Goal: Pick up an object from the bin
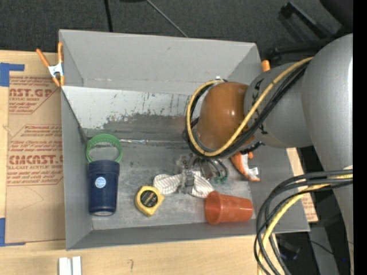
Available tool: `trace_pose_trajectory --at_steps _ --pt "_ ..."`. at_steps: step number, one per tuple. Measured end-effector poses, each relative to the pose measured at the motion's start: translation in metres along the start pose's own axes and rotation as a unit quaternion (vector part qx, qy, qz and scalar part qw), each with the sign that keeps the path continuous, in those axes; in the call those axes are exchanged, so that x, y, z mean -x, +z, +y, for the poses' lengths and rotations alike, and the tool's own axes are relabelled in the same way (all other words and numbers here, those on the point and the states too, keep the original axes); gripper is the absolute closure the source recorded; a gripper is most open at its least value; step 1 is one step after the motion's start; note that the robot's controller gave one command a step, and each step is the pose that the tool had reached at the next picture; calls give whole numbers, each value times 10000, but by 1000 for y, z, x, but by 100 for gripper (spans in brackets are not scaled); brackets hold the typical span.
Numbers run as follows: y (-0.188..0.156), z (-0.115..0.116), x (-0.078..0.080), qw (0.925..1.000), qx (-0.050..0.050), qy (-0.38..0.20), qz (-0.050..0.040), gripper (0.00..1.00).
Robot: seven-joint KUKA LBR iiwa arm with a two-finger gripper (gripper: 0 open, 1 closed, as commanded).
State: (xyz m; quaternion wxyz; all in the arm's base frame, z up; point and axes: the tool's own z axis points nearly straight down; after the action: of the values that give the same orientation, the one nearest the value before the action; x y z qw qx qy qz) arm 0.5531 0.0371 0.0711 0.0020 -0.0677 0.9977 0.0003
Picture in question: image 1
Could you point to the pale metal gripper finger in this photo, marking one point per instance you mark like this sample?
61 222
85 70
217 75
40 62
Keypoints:
191 180
184 179

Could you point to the white striped cloth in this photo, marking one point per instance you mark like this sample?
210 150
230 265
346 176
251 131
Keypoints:
166 183

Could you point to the yellow tape measure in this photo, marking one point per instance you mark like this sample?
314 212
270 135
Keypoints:
148 201

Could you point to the orange plastic cup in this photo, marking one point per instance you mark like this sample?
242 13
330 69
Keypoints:
229 209

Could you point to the dark blue cup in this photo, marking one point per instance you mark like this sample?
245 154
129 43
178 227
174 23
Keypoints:
103 199

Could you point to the grey metal bin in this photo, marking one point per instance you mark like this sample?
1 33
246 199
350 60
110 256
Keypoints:
149 59

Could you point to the brown cardboard board red print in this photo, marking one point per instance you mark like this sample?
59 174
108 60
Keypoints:
34 208

